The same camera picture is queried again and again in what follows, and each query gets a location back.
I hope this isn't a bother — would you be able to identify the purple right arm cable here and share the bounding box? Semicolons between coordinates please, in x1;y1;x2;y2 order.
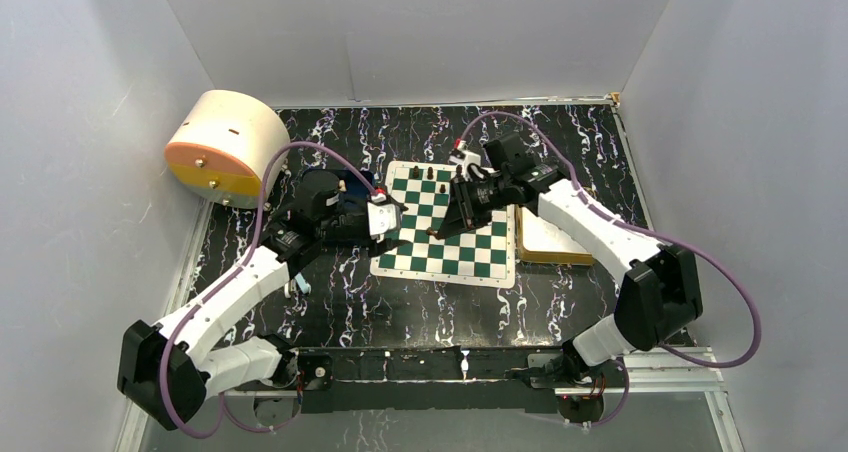
460;111;763;430

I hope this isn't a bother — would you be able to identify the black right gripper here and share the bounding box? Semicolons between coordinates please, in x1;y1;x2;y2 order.
436;174;511;239

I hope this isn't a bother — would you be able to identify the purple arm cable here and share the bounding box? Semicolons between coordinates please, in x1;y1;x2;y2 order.
460;111;763;430
162;141;386;440

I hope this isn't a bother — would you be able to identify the small white blue clip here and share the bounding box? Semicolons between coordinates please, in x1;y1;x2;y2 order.
289;273;312;295

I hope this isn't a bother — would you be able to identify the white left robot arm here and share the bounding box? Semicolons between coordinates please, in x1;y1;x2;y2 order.
117;169;391;438

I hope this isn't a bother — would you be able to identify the cream orange cylindrical drum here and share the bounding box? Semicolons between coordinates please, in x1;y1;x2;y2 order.
164;89;291;209

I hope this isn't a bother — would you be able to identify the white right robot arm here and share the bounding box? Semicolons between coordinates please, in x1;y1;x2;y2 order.
434;133;703;386

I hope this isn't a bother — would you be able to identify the aluminium rail frame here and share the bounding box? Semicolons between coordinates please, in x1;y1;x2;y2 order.
623;349;726;393

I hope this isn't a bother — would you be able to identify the blue square tray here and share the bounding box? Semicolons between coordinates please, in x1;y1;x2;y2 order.
301;168;371;247

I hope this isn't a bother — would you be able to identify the beige rectangular tin tray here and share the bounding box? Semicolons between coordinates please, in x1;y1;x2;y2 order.
515;207;595;266

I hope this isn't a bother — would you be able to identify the green white chess board mat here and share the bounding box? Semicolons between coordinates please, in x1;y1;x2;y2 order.
369;162;517;289

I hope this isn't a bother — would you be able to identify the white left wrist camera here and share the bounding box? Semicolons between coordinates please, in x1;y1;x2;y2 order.
366;198;403;239

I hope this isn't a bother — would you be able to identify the black base frame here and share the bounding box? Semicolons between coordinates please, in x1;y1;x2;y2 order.
288;346;625;423

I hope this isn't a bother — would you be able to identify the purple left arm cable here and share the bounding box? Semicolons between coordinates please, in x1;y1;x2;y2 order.
162;141;386;440

